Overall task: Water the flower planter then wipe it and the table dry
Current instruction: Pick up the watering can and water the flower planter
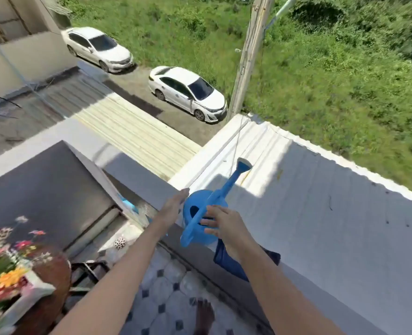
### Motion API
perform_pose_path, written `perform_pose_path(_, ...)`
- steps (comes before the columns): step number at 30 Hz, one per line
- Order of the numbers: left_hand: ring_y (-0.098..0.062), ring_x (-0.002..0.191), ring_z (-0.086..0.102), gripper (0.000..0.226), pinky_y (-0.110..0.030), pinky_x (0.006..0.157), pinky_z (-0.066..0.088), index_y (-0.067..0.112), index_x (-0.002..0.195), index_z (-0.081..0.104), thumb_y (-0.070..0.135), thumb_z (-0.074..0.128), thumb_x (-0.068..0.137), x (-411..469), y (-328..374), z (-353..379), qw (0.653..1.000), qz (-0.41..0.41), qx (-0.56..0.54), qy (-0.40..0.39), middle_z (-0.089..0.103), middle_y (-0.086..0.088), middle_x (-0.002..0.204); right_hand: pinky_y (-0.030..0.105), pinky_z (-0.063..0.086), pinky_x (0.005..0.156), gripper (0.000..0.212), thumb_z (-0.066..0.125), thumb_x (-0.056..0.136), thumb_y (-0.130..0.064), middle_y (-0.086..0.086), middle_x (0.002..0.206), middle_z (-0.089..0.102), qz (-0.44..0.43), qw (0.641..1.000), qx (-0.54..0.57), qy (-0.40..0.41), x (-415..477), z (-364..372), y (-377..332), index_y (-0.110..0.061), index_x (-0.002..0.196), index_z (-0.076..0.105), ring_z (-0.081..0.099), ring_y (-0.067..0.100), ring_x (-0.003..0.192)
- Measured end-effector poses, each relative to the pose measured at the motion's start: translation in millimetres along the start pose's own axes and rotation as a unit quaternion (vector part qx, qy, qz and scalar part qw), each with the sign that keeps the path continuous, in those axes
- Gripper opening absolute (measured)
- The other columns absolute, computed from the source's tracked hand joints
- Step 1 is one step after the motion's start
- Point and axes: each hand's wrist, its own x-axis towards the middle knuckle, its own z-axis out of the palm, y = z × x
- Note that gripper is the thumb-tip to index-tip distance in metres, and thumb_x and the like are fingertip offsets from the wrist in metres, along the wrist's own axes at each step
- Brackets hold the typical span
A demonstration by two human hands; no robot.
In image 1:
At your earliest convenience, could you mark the person's left hand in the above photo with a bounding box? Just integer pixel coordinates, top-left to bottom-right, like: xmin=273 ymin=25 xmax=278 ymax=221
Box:
xmin=153 ymin=188 xmax=190 ymax=235

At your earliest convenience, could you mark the person's right hand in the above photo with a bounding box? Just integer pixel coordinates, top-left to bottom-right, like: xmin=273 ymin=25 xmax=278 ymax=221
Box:
xmin=200 ymin=204 xmax=255 ymax=259

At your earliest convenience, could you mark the blue plastic watering can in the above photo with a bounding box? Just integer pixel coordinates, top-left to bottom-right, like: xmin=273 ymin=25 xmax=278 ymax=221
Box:
xmin=179 ymin=157 xmax=253 ymax=248

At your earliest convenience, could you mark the person's left forearm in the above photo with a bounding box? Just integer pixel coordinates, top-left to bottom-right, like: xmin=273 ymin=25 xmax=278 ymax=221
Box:
xmin=50 ymin=221 xmax=170 ymax=335

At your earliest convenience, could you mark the person's right forearm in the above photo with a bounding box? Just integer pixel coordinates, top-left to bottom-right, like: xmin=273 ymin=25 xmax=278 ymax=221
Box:
xmin=232 ymin=242 xmax=348 ymax=335

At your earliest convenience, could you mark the light blue plastic container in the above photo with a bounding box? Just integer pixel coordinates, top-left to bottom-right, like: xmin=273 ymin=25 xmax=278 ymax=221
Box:
xmin=119 ymin=196 xmax=139 ymax=215

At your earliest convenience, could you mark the dark blue cloth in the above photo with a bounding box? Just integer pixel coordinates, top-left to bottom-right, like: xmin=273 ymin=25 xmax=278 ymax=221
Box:
xmin=213 ymin=239 xmax=282 ymax=283

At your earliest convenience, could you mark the beige corrugated metal roof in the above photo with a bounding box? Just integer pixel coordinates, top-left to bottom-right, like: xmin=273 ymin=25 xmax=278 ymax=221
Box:
xmin=16 ymin=71 xmax=203 ymax=182

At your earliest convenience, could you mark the person's foot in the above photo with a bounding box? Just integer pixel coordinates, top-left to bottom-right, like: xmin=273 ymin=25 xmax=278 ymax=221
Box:
xmin=193 ymin=299 xmax=216 ymax=335

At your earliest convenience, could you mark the white sedan car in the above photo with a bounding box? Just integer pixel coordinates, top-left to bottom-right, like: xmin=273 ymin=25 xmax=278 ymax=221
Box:
xmin=148 ymin=66 xmax=227 ymax=124
xmin=61 ymin=27 xmax=135 ymax=74

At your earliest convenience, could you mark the black metal rack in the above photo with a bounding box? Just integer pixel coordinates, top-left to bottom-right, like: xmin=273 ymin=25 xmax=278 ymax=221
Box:
xmin=64 ymin=260 xmax=111 ymax=312

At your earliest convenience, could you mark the white corrugated metal roof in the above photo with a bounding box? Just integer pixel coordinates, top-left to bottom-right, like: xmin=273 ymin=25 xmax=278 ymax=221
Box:
xmin=168 ymin=113 xmax=412 ymax=335

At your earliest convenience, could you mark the brown round table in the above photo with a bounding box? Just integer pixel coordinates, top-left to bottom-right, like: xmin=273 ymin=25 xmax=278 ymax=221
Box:
xmin=13 ymin=247 xmax=72 ymax=335

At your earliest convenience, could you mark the concrete utility pole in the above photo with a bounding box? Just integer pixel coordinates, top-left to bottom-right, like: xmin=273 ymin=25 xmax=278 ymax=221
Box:
xmin=226 ymin=0 xmax=277 ymax=122

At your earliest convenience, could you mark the white planter box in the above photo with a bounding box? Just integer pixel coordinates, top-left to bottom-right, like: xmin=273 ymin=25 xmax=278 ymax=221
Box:
xmin=0 ymin=270 xmax=57 ymax=335

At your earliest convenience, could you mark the colourful flower bouquet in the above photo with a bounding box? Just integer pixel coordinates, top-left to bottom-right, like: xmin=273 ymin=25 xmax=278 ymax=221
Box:
xmin=0 ymin=215 xmax=54 ymax=335

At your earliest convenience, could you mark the thin overhead wire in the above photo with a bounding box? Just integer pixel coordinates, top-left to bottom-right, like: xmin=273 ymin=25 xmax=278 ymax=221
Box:
xmin=0 ymin=26 xmax=68 ymax=119

